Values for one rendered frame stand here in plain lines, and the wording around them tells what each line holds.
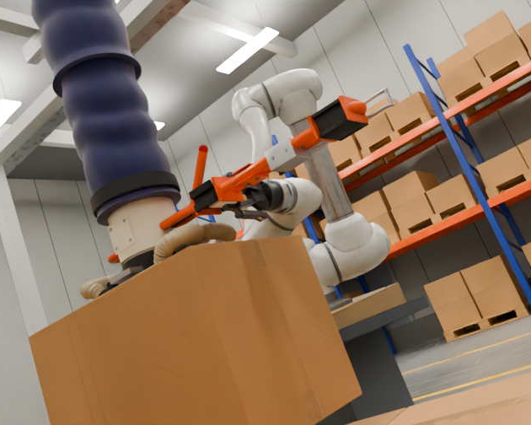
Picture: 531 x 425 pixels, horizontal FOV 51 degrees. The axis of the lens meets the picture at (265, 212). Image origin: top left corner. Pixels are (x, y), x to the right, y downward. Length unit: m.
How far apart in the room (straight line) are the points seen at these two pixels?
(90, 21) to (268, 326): 0.91
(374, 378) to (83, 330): 1.00
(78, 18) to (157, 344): 0.86
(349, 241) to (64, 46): 1.08
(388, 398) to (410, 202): 6.88
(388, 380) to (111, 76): 1.28
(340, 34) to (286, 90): 9.15
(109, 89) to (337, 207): 0.89
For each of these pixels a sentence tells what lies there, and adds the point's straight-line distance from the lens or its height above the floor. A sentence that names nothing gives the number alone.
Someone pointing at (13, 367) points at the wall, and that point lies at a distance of 11.75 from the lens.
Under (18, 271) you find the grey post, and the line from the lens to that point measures 5.02.
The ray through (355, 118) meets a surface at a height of 1.10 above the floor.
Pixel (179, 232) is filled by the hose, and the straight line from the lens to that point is 1.24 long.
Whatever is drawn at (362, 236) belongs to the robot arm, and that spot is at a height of 1.01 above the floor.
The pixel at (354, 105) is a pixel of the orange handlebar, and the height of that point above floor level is 1.12.
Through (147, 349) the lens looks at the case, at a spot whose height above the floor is 0.85.
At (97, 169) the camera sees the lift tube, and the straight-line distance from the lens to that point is 1.43.
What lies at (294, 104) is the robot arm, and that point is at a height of 1.50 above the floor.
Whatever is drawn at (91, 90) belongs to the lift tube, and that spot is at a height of 1.51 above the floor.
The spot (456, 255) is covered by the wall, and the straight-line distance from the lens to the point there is 9.89.
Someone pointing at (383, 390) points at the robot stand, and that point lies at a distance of 1.96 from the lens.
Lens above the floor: 0.76
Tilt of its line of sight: 13 degrees up
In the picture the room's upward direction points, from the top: 22 degrees counter-clockwise
